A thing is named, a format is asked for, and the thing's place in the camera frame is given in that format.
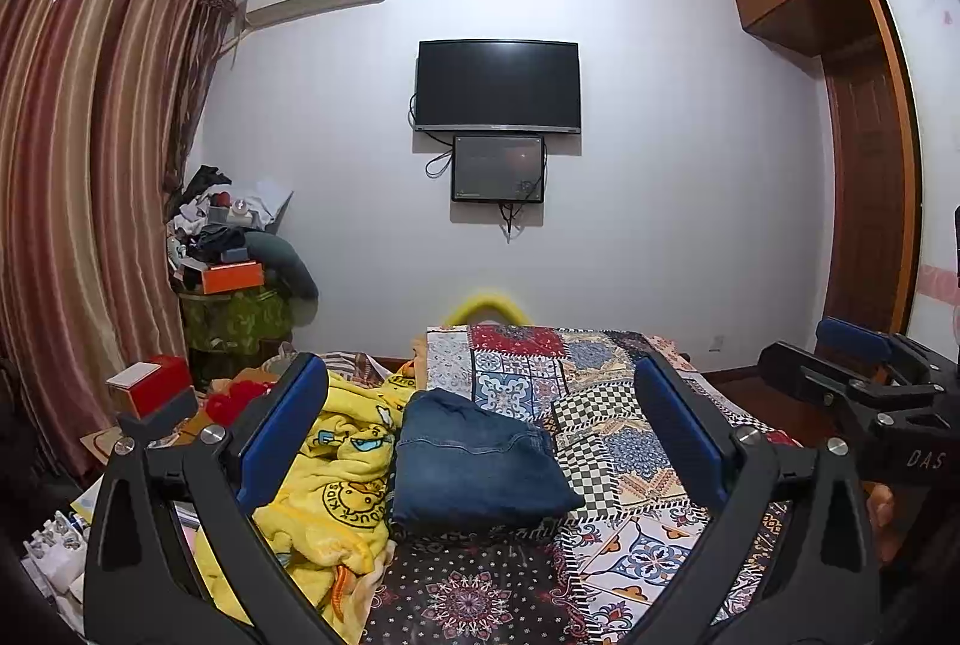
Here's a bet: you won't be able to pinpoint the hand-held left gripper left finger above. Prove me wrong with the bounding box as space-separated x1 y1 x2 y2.
82 351 353 645

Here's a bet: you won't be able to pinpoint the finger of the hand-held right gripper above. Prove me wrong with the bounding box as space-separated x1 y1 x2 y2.
816 317 931 383
757 343 863 421

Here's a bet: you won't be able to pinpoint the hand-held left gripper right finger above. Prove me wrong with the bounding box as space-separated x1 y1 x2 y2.
622 352 880 645

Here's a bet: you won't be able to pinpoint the blue denim jeans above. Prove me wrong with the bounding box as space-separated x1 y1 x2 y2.
390 388 586 537

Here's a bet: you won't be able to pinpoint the pile of dark clothes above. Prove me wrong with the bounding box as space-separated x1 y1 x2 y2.
166 165 252 267

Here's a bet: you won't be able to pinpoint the person's right hand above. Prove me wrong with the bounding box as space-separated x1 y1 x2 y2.
862 484 905 563

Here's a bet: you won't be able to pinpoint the red cloth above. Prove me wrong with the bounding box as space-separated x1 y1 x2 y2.
204 381 265 427

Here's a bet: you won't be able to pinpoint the yellow cartoon blanket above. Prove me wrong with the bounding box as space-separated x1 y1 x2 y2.
191 364 421 645

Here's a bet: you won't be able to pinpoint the patchwork printed bedspread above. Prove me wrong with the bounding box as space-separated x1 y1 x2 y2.
360 322 803 645

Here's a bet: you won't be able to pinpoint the red box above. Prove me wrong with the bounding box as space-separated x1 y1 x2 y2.
127 356 196 419

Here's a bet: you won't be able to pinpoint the green patterned table cloth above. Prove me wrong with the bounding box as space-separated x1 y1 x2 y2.
178 285 295 380

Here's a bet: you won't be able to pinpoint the brown wooden door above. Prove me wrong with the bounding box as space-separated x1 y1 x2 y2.
823 41 901 353

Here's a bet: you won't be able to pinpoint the orange box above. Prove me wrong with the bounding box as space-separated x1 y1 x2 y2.
199 262 266 295

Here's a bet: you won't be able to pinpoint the dark grey cushion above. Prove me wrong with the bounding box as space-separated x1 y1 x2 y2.
246 231 320 302

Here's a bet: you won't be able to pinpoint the yellow foam tube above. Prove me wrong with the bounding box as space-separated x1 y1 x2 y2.
446 289 530 325

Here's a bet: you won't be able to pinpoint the striped curtain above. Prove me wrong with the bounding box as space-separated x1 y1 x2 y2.
0 0 241 488

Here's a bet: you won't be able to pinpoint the black television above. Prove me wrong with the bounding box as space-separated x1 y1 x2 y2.
417 40 583 135

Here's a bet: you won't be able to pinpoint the small wall monitor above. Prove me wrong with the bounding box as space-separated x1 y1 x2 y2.
451 133 546 203

